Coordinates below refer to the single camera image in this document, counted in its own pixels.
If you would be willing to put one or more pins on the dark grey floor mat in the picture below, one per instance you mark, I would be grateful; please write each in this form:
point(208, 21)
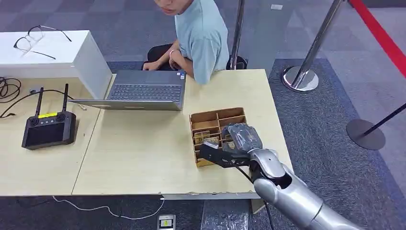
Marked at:
point(333, 127)

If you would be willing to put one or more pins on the grey open laptop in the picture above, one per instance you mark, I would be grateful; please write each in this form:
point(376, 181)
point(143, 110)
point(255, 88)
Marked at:
point(146, 90)

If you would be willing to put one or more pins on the black stanchion with flat base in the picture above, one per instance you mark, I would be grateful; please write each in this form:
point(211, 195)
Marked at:
point(365, 135)

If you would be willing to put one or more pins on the wooden card box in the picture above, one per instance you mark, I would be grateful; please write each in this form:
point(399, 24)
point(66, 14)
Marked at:
point(206, 116)

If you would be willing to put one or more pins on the pale wristband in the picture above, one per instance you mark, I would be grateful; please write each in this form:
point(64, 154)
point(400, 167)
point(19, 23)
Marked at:
point(172, 53)

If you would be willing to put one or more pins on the white floor label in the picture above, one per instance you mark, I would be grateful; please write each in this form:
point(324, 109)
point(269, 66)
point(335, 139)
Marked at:
point(276, 7)

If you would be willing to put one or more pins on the red barrier belt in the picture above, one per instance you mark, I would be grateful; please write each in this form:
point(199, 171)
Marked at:
point(380, 35)

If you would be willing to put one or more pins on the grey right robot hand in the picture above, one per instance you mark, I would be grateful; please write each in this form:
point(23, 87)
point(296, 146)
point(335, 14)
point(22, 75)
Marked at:
point(242, 138)

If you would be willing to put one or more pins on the dark stanchion pole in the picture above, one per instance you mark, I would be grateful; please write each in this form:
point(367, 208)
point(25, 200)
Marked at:
point(237, 31)

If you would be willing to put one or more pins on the golden printed card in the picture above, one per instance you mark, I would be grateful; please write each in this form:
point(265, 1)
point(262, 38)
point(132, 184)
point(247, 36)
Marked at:
point(212, 139)
point(229, 146)
point(202, 137)

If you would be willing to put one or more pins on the chrome stanchion with round base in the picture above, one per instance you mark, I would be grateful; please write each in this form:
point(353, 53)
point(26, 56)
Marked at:
point(314, 47)

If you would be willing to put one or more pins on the person's right hand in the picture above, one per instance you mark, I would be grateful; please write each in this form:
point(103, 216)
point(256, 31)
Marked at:
point(149, 66)

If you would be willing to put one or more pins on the person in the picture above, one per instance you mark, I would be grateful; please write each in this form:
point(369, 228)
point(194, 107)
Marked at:
point(203, 38)

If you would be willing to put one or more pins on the small grey adapter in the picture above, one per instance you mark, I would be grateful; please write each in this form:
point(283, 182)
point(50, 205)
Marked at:
point(34, 90)

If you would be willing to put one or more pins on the small white connector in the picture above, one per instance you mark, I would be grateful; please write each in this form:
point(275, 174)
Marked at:
point(83, 107)

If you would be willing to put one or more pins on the black-rimmed eyeglasses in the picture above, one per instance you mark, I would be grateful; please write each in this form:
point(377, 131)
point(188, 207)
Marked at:
point(22, 43)

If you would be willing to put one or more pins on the black remote controller with antennas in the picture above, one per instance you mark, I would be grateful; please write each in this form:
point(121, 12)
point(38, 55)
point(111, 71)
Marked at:
point(47, 133)

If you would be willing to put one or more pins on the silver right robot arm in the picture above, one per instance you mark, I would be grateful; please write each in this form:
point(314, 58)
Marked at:
point(295, 196)

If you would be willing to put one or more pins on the desk leg panel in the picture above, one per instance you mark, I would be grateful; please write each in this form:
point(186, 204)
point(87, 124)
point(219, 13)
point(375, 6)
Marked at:
point(257, 207)

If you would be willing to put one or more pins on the person's left hand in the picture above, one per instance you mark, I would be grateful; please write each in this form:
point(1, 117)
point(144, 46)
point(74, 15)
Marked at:
point(173, 64)

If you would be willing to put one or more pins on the metal floor socket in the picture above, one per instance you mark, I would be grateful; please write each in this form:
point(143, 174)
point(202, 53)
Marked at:
point(166, 223)

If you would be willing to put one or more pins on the white rectangular box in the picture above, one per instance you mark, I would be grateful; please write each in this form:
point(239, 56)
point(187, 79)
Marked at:
point(63, 60)

